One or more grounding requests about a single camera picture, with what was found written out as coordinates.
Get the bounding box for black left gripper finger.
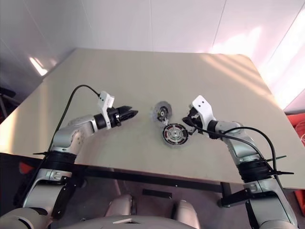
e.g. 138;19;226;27
118;104;133;114
121;109;139;122

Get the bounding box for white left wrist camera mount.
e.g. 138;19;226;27
98;91;116;131

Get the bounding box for black table frame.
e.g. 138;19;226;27
71;166;249;207

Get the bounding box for grey robot torso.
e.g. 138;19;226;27
41;214;182;229

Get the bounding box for motor stator copper windings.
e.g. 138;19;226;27
162;123;190;147

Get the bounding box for rounded grey left robot foot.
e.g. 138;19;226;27
104;193;138;224

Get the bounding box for black ring silver spoked rotor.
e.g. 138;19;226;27
165;125;187;143

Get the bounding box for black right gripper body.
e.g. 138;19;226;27
182;105;206;135

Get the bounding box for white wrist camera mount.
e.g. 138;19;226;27
191;95;216;138
98;91;116;131

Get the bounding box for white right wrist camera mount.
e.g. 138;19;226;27
191;95;216;138

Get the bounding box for black floor strip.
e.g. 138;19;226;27
142;188;173;199

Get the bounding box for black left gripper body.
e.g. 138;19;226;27
108;106;124;129

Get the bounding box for rounded grey right robot foot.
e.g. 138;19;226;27
173;199;201;229

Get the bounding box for rounded grey robot foot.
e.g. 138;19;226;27
104;193;138;224
173;199;201;229

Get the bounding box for orange floor mat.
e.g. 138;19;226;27
285;114;305;146

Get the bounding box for grey motor cover circuit board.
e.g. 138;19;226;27
150;101;173;126

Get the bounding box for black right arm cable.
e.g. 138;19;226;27
187;118;277;177

